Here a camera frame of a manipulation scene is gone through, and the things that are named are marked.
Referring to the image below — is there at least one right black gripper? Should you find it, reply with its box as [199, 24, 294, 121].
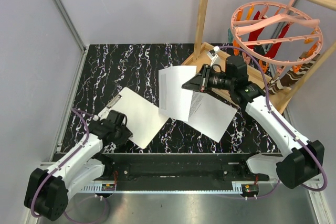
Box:
[182, 65, 234, 94]

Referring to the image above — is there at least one brown striped sock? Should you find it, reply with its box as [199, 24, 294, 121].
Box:
[268, 54, 321, 95]

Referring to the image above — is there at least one pink round clip hanger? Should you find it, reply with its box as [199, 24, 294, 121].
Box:
[230, 0, 320, 67]

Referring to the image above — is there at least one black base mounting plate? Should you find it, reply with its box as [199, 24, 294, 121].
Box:
[106, 153, 270, 193]

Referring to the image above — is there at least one black marble pattern mat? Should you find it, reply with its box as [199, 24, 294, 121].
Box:
[72, 44, 278, 154]

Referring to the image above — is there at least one white slotted cable duct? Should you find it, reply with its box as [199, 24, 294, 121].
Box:
[80, 183, 102, 194]

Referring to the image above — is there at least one wooden drying rack stand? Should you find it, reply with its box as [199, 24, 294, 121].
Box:
[180, 0, 336, 114]

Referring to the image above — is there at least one red sock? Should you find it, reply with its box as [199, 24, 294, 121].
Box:
[248, 10, 264, 41]
[264, 23, 292, 59]

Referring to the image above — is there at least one white clipboard folder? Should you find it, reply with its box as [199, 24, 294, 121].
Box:
[98, 87, 169, 149]

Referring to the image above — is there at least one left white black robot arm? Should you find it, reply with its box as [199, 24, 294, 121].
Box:
[24, 109, 133, 221]

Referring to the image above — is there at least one printed paper sheet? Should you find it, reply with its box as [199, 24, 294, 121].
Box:
[186, 92, 237, 143]
[159, 66, 196, 121]

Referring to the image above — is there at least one aluminium frame rail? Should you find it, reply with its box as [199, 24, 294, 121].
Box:
[25, 0, 89, 224]

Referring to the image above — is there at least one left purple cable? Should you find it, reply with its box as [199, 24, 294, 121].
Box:
[30, 108, 113, 222]

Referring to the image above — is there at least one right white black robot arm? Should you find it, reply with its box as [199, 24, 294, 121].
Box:
[182, 56, 328, 190]

